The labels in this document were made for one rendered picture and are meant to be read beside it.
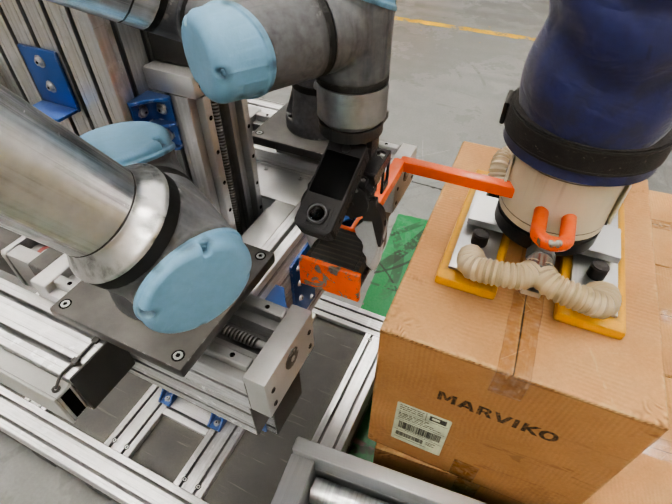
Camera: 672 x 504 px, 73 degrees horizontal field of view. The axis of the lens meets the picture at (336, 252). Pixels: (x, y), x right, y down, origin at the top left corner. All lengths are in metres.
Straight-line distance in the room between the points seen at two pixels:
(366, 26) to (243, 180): 0.51
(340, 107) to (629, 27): 0.33
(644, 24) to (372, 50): 0.31
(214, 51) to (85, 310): 0.43
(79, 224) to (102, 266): 0.04
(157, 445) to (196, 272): 1.13
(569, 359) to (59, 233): 0.66
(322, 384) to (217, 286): 1.09
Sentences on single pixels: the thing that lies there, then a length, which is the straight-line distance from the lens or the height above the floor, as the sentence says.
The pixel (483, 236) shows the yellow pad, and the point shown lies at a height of 1.00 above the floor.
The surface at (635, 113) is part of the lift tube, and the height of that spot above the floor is 1.26.
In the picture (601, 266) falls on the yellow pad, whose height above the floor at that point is 1.00.
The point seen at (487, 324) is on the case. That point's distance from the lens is 0.76.
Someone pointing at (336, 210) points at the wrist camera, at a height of 1.22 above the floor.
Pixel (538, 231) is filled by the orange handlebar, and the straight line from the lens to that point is 0.72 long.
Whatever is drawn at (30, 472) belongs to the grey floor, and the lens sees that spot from 1.89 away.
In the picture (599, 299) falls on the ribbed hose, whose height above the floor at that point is 1.03.
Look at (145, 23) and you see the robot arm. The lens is 0.50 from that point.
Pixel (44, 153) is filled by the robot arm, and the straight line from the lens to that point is 0.37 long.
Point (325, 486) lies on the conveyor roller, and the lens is 1.03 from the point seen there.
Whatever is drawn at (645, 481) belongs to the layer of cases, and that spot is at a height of 0.54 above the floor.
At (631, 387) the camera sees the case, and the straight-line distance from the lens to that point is 0.78.
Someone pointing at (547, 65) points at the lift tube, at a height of 1.29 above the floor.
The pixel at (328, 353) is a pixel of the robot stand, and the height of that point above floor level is 0.21.
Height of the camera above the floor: 1.53
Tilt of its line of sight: 45 degrees down
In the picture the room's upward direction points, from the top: straight up
